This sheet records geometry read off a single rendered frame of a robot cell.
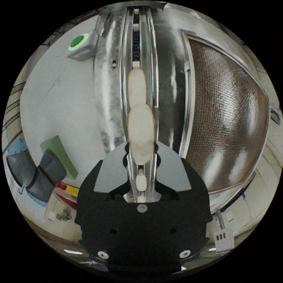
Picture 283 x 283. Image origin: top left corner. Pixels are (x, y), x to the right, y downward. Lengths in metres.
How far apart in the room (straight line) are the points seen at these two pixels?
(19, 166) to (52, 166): 0.18
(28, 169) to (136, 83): 0.38
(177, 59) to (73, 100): 0.30
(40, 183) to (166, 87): 0.48
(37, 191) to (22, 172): 0.09
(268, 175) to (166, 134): 3.51
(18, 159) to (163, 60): 0.47
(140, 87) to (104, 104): 0.08
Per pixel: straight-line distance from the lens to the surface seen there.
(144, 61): 0.22
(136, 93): 0.19
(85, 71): 0.29
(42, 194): 0.39
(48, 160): 0.42
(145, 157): 0.15
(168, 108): 0.24
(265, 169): 3.53
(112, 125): 0.21
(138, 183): 0.32
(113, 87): 0.20
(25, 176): 0.35
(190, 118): 0.19
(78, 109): 0.29
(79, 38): 0.26
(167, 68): 0.25
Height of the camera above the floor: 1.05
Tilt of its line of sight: 62 degrees down
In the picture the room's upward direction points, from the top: 176 degrees clockwise
